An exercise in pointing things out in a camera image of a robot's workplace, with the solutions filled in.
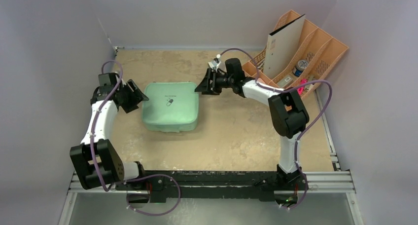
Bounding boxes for pink marker in organizer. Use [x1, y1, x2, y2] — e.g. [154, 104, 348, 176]
[297, 79, 308, 95]

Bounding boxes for pink desk organizer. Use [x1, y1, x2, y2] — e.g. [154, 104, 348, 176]
[243, 20, 348, 89]

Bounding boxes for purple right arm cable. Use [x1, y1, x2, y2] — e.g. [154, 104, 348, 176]
[217, 48, 334, 211]

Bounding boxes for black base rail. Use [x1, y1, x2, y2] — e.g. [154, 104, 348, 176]
[116, 170, 308, 205]

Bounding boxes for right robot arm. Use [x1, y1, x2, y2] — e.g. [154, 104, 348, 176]
[195, 56, 310, 189]

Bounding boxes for mint green storage case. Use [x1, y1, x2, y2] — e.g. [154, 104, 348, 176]
[141, 82, 199, 133]

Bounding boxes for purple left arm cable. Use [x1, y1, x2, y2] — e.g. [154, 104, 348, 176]
[90, 60, 182, 217]

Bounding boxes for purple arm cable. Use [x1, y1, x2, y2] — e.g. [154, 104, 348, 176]
[217, 48, 334, 211]
[90, 60, 182, 217]

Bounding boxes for grey box in organizer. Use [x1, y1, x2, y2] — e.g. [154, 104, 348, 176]
[277, 75, 294, 89]

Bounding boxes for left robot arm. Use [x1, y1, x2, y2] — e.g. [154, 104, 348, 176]
[70, 73, 149, 190]

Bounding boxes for white folder in organizer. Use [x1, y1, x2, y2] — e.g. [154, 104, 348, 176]
[263, 13, 305, 79]

